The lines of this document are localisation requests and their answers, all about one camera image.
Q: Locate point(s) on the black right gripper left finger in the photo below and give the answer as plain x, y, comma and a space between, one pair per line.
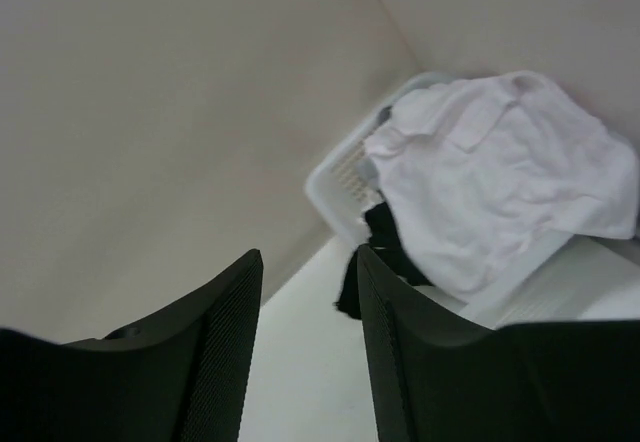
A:
178, 374

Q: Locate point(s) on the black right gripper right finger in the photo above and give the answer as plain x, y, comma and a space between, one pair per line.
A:
436, 376

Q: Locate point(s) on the black garment in basket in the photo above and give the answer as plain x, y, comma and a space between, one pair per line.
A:
380, 257

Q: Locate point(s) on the white plastic laundry basket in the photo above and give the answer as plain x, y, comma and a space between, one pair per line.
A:
560, 278

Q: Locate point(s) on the white garment in basket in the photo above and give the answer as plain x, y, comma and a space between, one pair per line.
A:
476, 172

